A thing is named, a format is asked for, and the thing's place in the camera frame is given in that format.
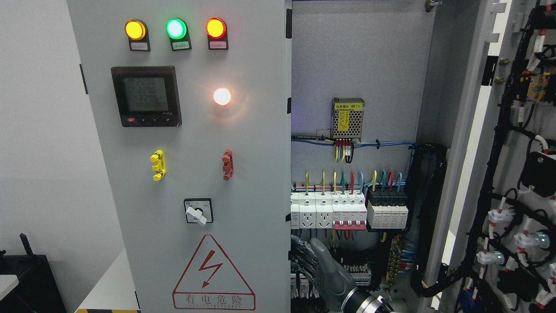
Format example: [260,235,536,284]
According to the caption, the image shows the grey cabinet door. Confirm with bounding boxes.
[415,0,555,313]
[67,0,292,313]

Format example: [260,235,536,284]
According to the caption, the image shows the black cable harness right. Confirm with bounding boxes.
[404,143,448,298]

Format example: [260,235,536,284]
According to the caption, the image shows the dark grey robot hand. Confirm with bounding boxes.
[291,234,356,312]

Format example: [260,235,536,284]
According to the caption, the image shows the metal mesh power supply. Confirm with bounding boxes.
[331,97,365,140]

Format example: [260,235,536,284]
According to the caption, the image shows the white rotary selector switch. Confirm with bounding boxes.
[183,198,214,226]

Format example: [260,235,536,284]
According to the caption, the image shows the red electric danger sticker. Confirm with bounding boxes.
[172,234,256,311]

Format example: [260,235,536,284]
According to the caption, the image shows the green indicator light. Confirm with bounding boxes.
[165,18,192,51]

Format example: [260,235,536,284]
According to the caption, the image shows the relay terminal row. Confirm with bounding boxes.
[289,255,371,300]

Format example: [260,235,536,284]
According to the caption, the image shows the brass ground bus bar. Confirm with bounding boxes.
[385,236,402,287]

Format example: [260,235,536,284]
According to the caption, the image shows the white socket modules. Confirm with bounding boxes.
[290,192,333,230]

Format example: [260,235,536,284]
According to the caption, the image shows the black white surge protector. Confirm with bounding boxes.
[366,189,410,232]

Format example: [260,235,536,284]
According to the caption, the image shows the white glowing indicator light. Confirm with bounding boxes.
[213,88,231,106]

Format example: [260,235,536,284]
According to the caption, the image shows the yellow test terminal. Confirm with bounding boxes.
[149,150,165,182]

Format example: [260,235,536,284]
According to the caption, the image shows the red handled circuit breaker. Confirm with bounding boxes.
[332,193,367,230]

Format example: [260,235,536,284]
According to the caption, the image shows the red test terminal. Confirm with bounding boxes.
[221,149,234,181]

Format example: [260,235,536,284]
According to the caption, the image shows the yellow indicator light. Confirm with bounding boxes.
[124,19,150,52]

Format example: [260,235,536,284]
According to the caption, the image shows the red indicator light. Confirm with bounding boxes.
[206,17,228,50]

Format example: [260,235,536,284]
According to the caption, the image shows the black digital power meter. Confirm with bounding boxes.
[111,66,182,127]

